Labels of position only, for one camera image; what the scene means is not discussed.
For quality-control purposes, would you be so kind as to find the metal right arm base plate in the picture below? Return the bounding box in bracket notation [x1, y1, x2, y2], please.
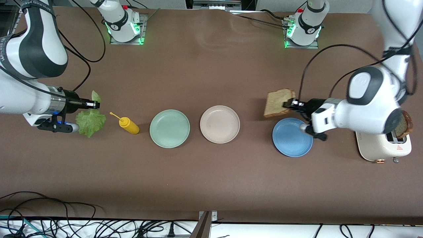
[110, 14, 146, 45]

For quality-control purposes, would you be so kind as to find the yellow mustard squeeze bottle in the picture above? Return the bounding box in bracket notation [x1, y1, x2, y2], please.
[110, 112, 140, 135]

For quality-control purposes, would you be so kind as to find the green round plate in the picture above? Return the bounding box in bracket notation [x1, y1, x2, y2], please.
[149, 109, 191, 148]

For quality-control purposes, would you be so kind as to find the black braided cable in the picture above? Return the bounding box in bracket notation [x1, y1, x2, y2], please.
[231, 13, 291, 28]

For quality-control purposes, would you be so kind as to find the teal cable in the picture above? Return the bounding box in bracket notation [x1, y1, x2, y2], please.
[0, 215, 45, 238]

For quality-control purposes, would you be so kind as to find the cream white toaster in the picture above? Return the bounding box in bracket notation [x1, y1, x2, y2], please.
[355, 129, 412, 164]

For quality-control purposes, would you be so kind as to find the beige round plate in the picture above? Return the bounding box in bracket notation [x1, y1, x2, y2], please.
[200, 105, 241, 144]

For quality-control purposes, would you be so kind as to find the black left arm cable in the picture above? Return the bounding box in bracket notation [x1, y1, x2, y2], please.
[298, 0, 423, 106]

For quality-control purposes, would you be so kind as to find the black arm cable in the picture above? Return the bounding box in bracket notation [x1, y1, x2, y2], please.
[298, 0, 423, 106]
[55, 0, 106, 93]

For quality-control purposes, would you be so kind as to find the long black cable loop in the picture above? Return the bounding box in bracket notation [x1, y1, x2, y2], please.
[0, 191, 99, 238]

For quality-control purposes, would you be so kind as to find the grey metal post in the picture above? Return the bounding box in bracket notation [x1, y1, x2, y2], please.
[190, 212, 212, 238]

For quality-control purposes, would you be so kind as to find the blue round plate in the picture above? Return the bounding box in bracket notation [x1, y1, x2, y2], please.
[272, 118, 313, 158]

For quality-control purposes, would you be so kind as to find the brown bread slice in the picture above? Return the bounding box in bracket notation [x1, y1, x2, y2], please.
[264, 88, 296, 118]
[394, 111, 413, 139]

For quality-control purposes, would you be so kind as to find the small metal bracket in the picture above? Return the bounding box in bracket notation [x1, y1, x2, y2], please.
[198, 211, 218, 222]

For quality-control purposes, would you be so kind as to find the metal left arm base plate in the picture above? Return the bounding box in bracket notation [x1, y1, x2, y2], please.
[285, 18, 320, 49]

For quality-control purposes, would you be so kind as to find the aluminium extrusion bar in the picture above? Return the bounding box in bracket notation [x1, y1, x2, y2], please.
[193, 0, 242, 10]

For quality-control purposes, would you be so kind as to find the green lettuce leaf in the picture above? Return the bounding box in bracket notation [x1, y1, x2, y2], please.
[75, 90, 107, 138]

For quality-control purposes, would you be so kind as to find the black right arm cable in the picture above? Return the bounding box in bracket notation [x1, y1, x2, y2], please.
[55, 0, 106, 93]

